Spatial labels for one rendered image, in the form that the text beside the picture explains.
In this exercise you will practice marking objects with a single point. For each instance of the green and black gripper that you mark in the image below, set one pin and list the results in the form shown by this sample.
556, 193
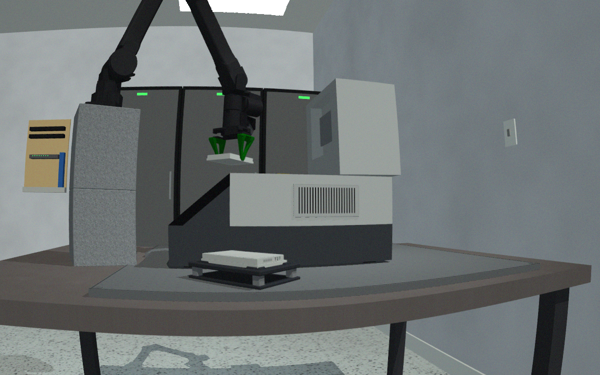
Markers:
230, 131

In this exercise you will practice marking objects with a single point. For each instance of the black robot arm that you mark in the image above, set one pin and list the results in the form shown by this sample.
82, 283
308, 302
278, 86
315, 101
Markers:
232, 77

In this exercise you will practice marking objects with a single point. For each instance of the white well pcr plate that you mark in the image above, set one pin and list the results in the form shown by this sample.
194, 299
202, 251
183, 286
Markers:
244, 259

